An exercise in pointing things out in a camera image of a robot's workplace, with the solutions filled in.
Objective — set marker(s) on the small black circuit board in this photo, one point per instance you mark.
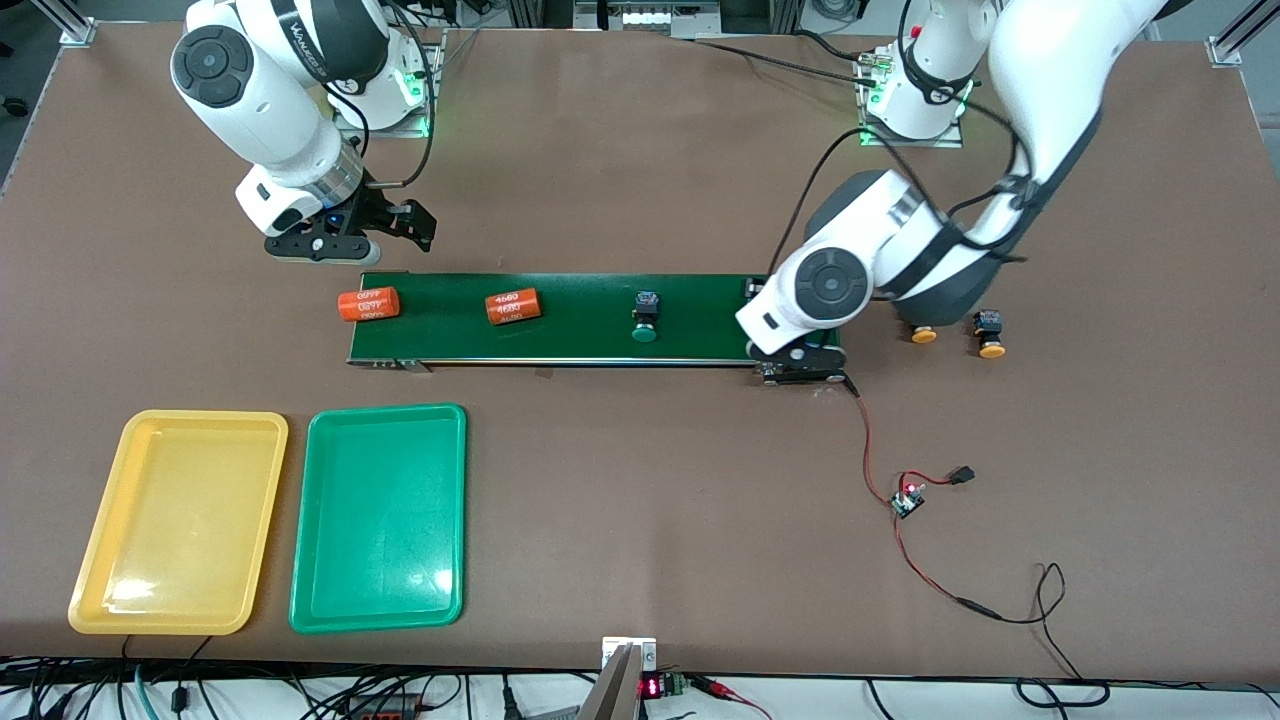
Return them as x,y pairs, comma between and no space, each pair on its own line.
907,503

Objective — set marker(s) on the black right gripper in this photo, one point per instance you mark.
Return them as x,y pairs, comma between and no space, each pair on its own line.
372,213

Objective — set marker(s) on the yellow mushroom push button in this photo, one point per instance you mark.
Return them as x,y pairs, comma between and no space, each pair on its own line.
923,336
990,325

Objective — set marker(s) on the white equipment box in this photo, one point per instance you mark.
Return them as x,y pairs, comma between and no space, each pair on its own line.
645,18

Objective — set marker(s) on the black taped connector plug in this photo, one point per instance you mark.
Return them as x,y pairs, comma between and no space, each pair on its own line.
963,476

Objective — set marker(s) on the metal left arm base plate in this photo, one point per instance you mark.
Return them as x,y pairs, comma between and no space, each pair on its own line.
910,143

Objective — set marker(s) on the green button with red tab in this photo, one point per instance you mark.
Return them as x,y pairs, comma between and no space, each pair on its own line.
647,305

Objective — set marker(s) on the yellow plastic tray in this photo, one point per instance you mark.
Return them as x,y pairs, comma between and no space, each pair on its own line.
180,520

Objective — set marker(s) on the aluminium profile post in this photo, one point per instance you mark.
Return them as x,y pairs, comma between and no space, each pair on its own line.
1235,45
78,30

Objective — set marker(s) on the red LED display module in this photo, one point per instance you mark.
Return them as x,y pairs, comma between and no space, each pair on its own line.
652,687

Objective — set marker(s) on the green plastic tray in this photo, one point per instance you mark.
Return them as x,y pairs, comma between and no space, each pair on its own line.
380,520

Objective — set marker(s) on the orange 4680 cylinder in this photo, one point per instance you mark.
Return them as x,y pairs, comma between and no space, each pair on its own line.
514,306
368,304

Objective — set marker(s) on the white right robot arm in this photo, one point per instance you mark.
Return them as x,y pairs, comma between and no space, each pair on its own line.
260,100

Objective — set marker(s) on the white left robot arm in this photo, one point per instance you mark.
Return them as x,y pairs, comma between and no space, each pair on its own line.
1050,60

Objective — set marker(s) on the white metal bracket plate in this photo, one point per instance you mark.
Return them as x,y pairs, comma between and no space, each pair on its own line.
648,655

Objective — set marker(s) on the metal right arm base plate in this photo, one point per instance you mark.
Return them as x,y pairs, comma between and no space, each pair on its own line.
400,131

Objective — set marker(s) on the green conveyor belt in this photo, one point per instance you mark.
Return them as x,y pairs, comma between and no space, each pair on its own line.
580,310

